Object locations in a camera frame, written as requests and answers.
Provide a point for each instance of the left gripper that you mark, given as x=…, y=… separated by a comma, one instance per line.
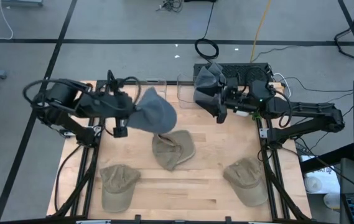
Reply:
x=123, y=109

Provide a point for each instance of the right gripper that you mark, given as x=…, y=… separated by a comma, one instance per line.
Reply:
x=232, y=99

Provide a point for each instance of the khaki baseball cap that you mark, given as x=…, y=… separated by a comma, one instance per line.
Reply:
x=246, y=183
x=172, y=151
x=117, y=189

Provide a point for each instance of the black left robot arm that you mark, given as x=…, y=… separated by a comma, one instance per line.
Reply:
x=61, y=93

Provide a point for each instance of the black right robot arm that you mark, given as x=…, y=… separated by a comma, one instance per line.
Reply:
x=307, y=115

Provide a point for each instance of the wide clear plastic bin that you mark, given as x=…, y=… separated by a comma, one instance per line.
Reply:
x=184, y=93

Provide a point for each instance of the narrow clear plastic bin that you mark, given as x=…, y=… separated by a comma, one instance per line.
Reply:
x=162, y=85

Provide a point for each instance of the black mesh computer case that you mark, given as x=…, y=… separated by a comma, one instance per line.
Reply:
x=239, y=70

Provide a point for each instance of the white bag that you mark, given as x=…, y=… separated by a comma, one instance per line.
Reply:
x=319, y=183

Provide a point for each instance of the blue-grey cart base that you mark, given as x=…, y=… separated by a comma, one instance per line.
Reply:
x=16, y=2

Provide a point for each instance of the black aluminium table frame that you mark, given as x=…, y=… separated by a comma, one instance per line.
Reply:
x=171, y=83

